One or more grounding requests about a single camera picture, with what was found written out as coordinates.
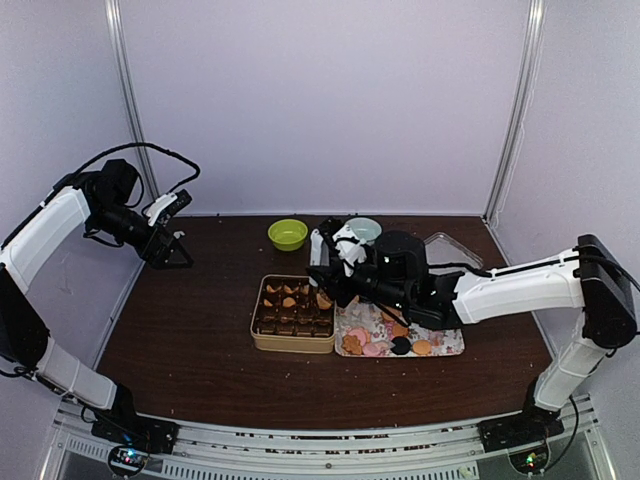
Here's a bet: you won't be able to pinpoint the light blue striped bowl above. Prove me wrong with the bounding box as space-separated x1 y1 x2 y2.
346 217 383 246

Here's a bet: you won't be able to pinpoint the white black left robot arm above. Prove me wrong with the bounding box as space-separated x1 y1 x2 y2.
1 142 201 444

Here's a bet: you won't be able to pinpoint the gold cookie tin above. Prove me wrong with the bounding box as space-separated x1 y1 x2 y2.
250 274 335 354

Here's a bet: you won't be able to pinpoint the floral cookie tray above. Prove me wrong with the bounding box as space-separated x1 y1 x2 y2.
334 297 465 359

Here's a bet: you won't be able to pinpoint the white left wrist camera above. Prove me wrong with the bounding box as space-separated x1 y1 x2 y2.
143 189 192 227

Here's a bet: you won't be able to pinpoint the green bowl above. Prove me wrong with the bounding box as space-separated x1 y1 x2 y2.
267 218 308 252

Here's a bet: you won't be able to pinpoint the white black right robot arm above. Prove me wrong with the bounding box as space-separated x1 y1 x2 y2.
307 218 639 452

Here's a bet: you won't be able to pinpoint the aluminium corner post left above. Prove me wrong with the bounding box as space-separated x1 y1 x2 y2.
104 0 161 208

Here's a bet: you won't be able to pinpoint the metal serving tongs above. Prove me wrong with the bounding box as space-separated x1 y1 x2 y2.
309 279 325 309

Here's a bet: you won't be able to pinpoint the aluminium front rail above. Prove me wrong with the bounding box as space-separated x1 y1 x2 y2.
39 392 619 480

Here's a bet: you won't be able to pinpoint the pink round cookie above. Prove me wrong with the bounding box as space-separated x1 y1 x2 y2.
347 327 370 345

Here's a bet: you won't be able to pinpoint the black sandwich cookie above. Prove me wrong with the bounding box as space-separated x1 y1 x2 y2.
390 336 412 356

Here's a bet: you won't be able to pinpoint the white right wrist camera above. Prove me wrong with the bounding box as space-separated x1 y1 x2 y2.
309 217 368 277

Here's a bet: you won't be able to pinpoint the aluminium corner post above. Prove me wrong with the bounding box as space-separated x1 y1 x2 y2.
483 0 546 228
104 0 161 208

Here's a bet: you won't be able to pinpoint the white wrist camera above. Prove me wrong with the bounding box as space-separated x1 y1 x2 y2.
309 217 368 277
143 189 192 227

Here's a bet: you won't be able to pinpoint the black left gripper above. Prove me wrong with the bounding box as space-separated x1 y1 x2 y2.
88 200 193 269

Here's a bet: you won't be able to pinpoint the aluminium corner post right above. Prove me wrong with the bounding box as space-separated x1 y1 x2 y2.
483 0 546 228

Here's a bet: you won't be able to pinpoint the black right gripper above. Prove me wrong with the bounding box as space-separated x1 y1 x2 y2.
305 247 411 315

